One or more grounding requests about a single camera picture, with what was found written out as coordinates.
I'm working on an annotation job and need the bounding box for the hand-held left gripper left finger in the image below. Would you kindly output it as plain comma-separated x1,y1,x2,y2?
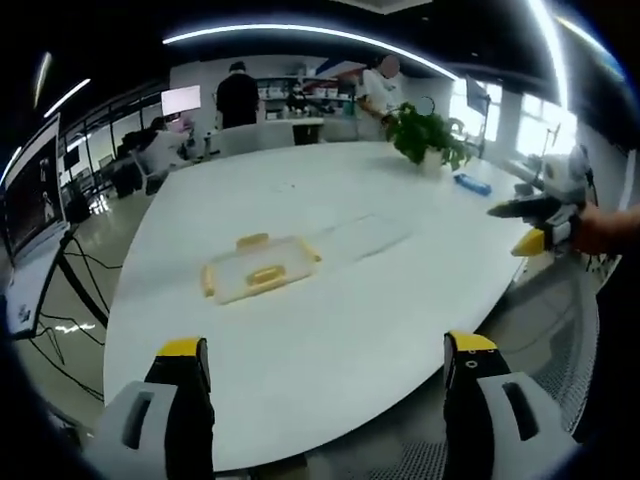
92,337,216,480

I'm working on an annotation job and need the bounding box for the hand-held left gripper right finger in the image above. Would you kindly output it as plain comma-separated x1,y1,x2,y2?
442,329,594,480

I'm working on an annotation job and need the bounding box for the clear box with yellow buckles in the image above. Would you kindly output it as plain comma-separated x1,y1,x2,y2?
199,232,324,307

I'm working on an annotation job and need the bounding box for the person's right hand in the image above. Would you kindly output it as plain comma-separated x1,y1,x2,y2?
572,203,624,257

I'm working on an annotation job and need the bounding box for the blue packet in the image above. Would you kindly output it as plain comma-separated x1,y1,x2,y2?
451,171,494,197

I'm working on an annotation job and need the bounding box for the grey mesh office chair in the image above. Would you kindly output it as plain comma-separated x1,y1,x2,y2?
389,277,602,480

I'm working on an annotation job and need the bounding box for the green potted plant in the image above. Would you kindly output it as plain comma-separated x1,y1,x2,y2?
385,101,477,175

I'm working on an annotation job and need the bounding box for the clear plastic lid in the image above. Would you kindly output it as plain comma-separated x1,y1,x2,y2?
322,213,417,262

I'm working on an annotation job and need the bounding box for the storage shelf with boxes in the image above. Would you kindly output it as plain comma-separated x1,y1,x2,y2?
259,73,362,122

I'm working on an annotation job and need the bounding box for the large monitor on stand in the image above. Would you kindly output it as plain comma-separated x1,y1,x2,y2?
0,112,72,342

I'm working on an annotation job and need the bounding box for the curved ceiling light strip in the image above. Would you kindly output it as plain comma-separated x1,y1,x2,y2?
161,22,461,82

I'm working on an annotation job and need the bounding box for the black floor cable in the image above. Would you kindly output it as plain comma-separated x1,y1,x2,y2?
29,234,126,396

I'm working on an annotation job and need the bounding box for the wall screen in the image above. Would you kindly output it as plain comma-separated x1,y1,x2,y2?
159,83,203,118

